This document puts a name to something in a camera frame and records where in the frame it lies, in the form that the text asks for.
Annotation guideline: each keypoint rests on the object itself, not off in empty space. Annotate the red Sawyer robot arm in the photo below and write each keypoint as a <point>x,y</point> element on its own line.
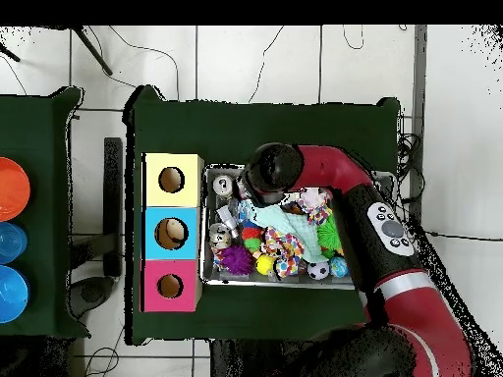
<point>424,314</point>

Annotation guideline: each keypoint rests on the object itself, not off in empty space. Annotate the silver drink can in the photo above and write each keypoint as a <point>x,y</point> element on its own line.
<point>223,184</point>

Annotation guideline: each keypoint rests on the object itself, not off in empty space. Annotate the green spiky ball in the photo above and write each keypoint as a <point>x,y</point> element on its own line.
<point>330,235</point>

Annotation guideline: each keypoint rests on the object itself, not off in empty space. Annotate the wooden box with three holes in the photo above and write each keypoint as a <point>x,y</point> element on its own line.
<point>188,196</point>

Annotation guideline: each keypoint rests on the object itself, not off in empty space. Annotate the dark green tablecloth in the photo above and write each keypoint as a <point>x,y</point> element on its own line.
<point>39,118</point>
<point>255,129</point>

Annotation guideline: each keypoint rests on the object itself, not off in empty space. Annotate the mint green cloth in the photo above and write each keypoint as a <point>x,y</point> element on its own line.
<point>298,231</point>

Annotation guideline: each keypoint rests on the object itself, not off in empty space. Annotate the large blue bowl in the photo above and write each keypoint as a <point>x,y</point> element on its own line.
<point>11,294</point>

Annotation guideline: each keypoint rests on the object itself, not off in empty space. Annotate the soccer ball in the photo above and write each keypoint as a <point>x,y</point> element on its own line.
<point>318,270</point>

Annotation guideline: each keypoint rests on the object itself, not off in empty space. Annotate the purple spiky ball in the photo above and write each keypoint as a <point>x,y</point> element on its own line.
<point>237,260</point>

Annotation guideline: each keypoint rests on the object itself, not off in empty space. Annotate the orange bowl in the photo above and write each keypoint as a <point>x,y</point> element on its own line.
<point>11,188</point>

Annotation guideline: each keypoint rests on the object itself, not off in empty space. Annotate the yellow ball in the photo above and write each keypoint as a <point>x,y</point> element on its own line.
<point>265,264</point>

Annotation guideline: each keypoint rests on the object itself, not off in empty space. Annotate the crushed drink can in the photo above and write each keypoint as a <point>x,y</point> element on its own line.
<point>220,235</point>

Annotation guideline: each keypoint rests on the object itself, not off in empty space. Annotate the black tripod leg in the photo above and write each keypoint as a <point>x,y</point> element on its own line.
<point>10,53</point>
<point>94,52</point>

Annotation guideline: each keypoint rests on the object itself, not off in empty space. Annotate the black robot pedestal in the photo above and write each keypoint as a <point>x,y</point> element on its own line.
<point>228,361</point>

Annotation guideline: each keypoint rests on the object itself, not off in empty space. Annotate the white cloth with colourful dots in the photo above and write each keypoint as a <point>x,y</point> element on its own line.
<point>314,204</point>
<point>285,247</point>

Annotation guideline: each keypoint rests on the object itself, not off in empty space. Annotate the small blue bowl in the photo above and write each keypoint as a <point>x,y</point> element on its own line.
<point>11,241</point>

